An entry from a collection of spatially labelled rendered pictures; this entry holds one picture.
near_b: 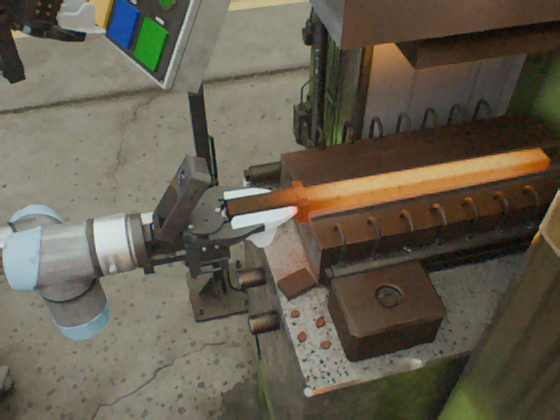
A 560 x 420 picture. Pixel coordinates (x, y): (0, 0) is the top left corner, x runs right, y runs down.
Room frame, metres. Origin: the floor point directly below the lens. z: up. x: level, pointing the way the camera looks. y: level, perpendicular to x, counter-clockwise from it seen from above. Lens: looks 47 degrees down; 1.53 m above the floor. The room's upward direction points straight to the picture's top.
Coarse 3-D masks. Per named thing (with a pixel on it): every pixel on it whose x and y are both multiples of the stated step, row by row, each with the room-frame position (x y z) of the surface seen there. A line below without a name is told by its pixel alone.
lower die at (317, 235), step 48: (384, 144) 0.65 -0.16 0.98; (432, 144) 0.63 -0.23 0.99; (480, 144) 0.63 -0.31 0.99; (528, 144) 0.64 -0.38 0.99; (432, 192) 0.52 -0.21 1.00; (480, 192) 0.53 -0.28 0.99; (528, 192) 0.53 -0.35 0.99; (336, 240) 0.45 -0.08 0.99; (384, 240) 0.45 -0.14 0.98; (432, 240) 0.47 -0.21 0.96
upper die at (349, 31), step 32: (320, 0) 0.49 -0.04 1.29; (352, 0) 0.43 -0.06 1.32; (384, 0) 0.44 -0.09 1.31; (416, 0) 0.45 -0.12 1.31; (448, 0) 0.45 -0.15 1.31; (480, 0) 0.46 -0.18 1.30; (512, 0) 0.47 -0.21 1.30; (544, 0) 0.48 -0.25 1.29; (352, 32) 0.43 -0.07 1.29; (384, 32) 0.44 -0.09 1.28; (416, 32) 0.45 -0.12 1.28; (448, 32) 0.46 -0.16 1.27
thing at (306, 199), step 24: (432, 168) 0.56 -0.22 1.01; (456, 168) 0.56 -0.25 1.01; (480, 168) 0.56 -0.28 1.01; (504, 168) 0.56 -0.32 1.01; (528, 168) 0.57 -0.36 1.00; (264, 192) 0.51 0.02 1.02; (288, 192) 0.51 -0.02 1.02; (312, 192) 0.51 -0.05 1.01; (336, 192) 0.51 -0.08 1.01; (360, 192) 0.51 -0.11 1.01; (384, 192) 0.52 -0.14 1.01; (408, 192) 0.53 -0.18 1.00
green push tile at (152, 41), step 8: (144, 24) 0.92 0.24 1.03; (152, 24) 0.90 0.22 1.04; (144, 32) 0.91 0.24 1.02; (152, 32) 0.89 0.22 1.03; (160, 32) 0.88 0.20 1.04; (144, 40) 0.90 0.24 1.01; (152, 40) 0.89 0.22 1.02; (160, 40) 0.87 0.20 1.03; (136, 48) 0.91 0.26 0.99; (144, 48) 0.89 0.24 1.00; (152, 48) 0.88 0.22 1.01; (160, 48) 0.86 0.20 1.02; (136, 56) 0.90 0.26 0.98; (144, 56) 0.88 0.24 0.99; (152, 56) 0.87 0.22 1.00; (160, 56) 0.86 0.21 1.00; (152, 64) 0.86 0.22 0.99
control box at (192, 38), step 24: (144, 0) 0.96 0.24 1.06; (192, 0) 0.87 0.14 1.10; (216, 0) 0.90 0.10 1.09; (96, 24) 1.03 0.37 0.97; (168, 24) 0.89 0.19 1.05; (192, 24) 0.87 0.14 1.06; (216, 24) 0.90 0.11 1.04; (120, 48) 0.95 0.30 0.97; (168, 48) 0.86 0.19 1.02; (192, 48) 0.86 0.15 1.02; (144, 72) 0.87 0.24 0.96; (168, 72) 0.83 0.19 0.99; (192, 72) 0.86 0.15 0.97
